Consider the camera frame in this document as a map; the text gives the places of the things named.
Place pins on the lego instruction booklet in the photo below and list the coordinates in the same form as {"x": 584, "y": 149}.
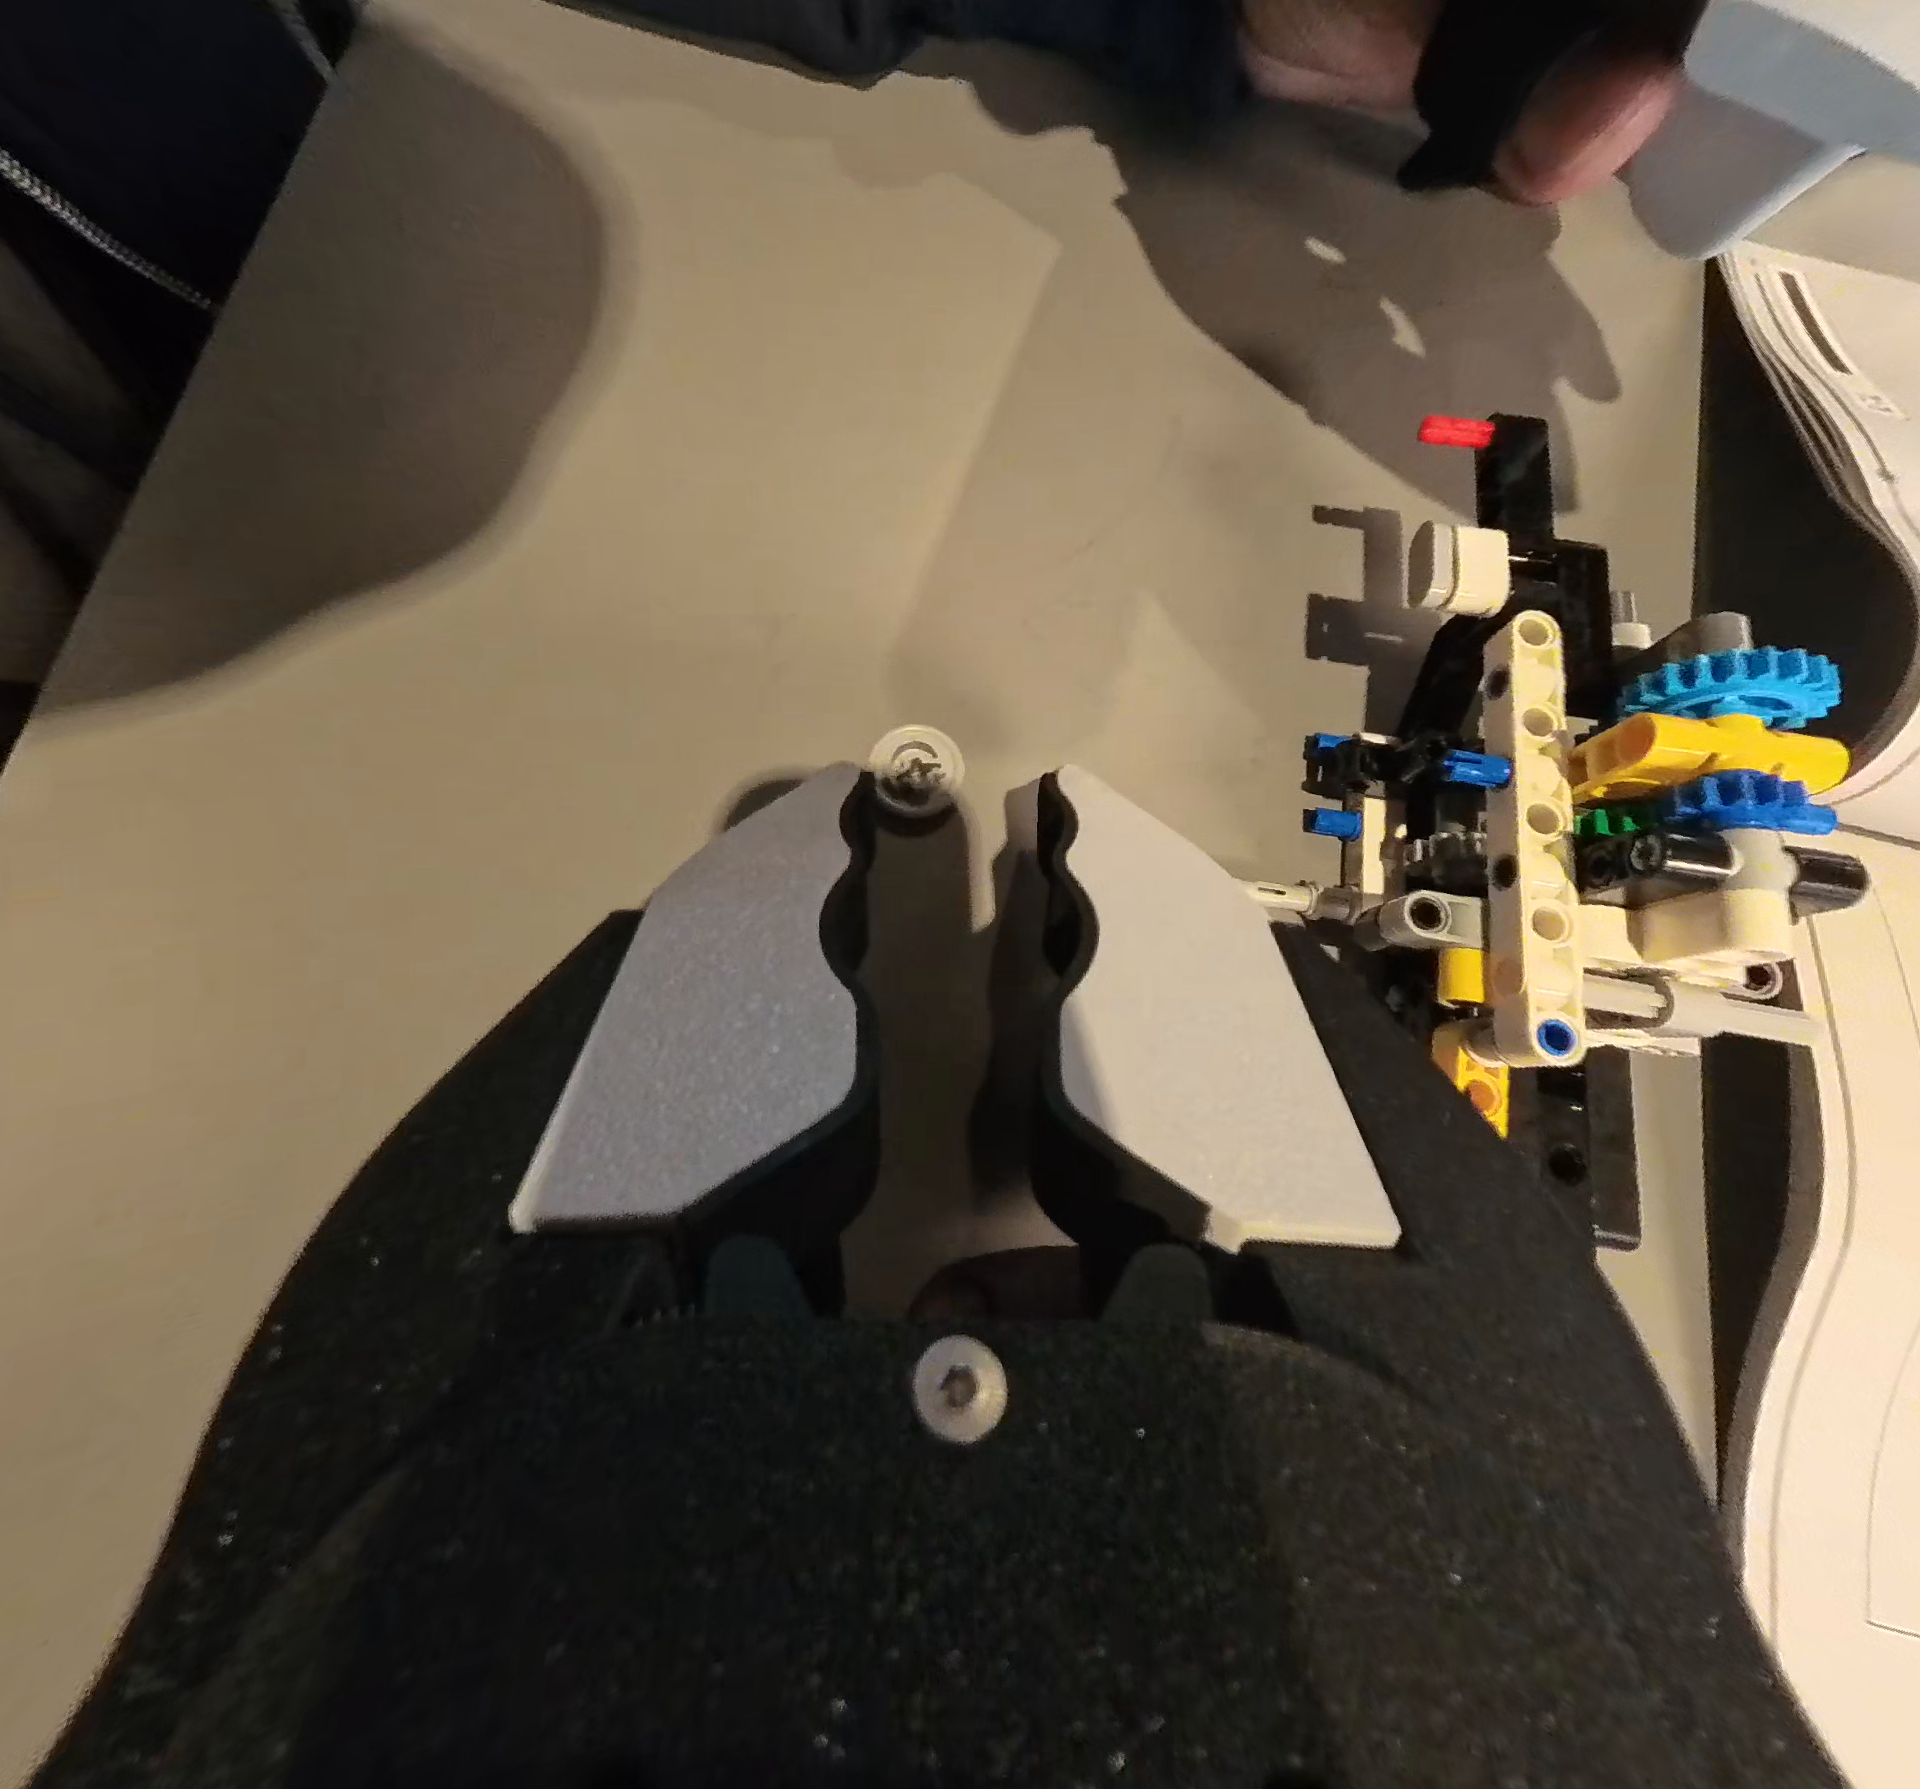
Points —
{"x": 1844, "y": 1220}

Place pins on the partly built lego model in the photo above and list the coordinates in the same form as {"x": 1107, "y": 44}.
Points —
{"x": 1529, "y": 800}

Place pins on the person's left hand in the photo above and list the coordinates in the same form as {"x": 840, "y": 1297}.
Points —
{"x": 1335, "y": 4}

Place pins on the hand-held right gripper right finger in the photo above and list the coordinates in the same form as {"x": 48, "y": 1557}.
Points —
{"x": 1200, "y": 1070}

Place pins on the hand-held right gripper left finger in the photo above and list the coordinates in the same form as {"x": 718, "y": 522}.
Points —
{"x": 704, "y": 1039}

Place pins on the grey lego pulley wheel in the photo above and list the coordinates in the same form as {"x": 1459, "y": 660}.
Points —
{"x": 916, "y": 770}

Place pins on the yellow lego beam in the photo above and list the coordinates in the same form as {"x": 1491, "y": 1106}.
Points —
{"x": 1471, "y": 1077}

